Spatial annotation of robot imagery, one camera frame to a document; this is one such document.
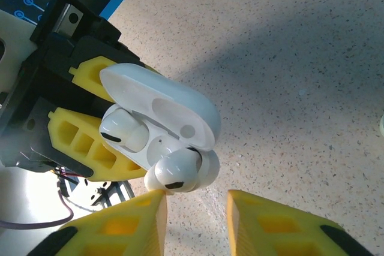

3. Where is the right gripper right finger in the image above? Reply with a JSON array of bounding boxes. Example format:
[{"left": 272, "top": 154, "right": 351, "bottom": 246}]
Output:
[{"left": 226, "top": 189, "right": 371, "bottom": 256}]

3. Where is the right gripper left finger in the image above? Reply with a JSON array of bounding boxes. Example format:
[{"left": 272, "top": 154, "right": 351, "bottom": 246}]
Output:
[{"left": 28, "top": 191, "right": 169, "bottom": 256}]

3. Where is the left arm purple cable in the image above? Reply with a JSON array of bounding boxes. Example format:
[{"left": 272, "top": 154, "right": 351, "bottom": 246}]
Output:
[{"left": 0, "top": 189, "right": 75, "bottom": 231}]

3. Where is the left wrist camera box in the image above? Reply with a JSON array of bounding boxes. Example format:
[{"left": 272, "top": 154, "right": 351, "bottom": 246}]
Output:
[{"left": 0, "top": 10, "right": 37, "bottom": 95}]

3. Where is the white square charging case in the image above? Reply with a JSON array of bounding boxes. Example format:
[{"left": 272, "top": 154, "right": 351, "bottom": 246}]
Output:
[{"left": 98, "top": 62, "right": 222, "bottom": 176}]

